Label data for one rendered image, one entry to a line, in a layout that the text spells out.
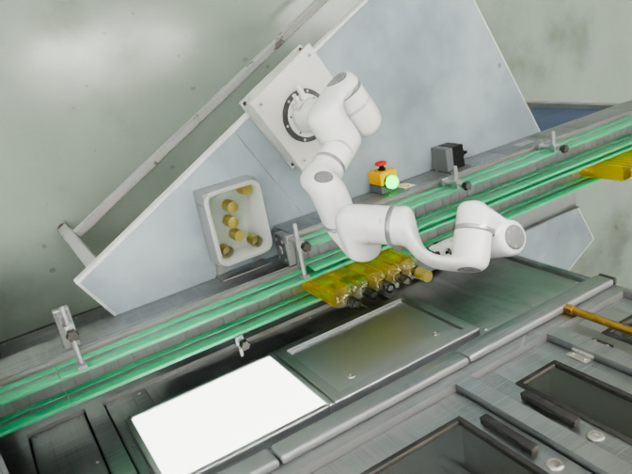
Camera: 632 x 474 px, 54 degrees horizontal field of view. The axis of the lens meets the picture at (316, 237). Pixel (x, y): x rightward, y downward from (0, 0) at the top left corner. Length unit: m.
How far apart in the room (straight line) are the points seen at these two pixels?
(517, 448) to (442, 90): 1.29
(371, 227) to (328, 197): 0.14
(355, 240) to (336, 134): 0.30
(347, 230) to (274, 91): 0.63
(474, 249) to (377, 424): 0.49
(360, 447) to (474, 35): 1.50
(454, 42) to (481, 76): 0.17
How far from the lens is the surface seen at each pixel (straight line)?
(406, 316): 1.86
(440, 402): 1.57
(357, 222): 1.32
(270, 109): 1.82
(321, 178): 1.40
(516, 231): 1.32
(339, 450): 1.45
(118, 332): 1.74
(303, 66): 1.88
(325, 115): 1.51
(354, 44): 2.06
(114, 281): 1.83
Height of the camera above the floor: 2.46
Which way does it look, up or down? 57 degrees down
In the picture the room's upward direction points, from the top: 112 degrees clockwise
